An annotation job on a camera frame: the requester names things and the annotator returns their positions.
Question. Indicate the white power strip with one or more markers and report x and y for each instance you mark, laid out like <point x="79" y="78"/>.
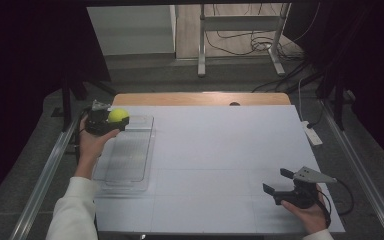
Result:
<point x="312" y="135"/>

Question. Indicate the black metal stand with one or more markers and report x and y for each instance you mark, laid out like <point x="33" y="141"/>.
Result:
<point x="67" y="103"/>
<point x="338" y="103"/>

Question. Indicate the dark curtain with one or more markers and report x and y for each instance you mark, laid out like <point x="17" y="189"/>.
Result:
<point x="23" y="83"/>
<point x="373" y="66"/>

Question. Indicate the person's left hand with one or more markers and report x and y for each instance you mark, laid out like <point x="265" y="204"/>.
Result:
<point x="91" y="146"/>

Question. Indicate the person's right hand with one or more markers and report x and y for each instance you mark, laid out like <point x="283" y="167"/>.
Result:
<point x="309" y="218"/>

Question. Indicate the grey metal desk frame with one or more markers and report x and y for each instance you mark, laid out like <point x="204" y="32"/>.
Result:
<point x="243" y="23"/>

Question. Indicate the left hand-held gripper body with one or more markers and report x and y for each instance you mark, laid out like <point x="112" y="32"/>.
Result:
<point x="96" y="121"/>

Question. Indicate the yellow tennis ball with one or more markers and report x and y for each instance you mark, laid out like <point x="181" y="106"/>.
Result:
<point x="118" y="115"/>

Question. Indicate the white cabinet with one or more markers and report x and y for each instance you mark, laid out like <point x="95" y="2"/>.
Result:
<point x="130" y="30"/>

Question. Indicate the white board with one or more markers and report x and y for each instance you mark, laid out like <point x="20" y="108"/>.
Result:
<point x="220" y="150"/>

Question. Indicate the aluminium rail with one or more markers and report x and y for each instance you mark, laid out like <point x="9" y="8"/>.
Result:
<point x="363" y="173"/>
<point x="43" y="181"/>

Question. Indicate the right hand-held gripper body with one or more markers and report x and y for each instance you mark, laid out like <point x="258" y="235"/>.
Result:
<point x="300" y="195"/>

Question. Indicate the wooden table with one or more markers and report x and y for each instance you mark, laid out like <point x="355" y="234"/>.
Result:
<point x="180" y="99"/>

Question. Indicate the clear plastic tray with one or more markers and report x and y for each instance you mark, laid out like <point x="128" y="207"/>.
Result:
<point x="130" y="156"/>

